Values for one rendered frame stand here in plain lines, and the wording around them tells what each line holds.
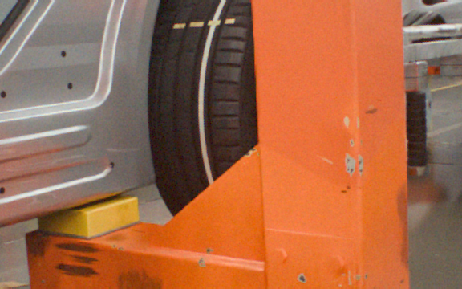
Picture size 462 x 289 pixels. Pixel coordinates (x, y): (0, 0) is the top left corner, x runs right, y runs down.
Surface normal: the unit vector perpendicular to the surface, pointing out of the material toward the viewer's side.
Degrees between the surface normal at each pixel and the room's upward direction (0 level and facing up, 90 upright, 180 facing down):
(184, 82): 76
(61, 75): 90
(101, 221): 90
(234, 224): 90
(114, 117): 90
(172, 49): 65
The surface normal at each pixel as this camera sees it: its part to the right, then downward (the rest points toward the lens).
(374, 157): 0.82, 0.04
